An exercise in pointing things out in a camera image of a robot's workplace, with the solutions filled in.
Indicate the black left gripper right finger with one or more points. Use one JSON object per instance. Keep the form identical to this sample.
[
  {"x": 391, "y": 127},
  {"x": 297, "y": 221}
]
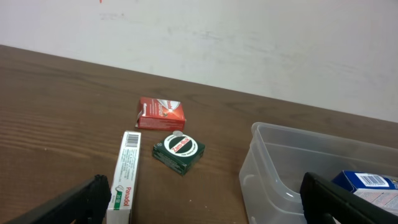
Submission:
[{"x": 325, "y": 202}]

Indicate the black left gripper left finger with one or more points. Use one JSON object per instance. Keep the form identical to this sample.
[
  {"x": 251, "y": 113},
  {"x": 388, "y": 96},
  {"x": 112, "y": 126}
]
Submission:
[{"x": 84, "y": 204}]

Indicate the blue cooling patch box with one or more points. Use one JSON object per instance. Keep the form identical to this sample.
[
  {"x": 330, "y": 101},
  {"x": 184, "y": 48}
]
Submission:
[{"x": 379, "y": 190}]

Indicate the clear plastic container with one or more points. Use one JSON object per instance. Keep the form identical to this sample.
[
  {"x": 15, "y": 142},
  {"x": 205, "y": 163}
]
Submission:
[{"x": 279, "y": 157}]

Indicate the white Panadol box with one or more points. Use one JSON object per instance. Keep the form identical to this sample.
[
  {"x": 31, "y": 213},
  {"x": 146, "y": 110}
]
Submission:
[{"x": 124, "y": 181}]

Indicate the green Zam-Buk box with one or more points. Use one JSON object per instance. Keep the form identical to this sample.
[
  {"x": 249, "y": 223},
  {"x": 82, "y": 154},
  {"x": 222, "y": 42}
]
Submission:
[{"x": 179, "y": 152}]

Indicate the red medicine box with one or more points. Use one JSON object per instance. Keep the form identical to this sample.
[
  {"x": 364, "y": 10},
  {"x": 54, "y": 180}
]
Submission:
[{"x": 158, "y": 114}]

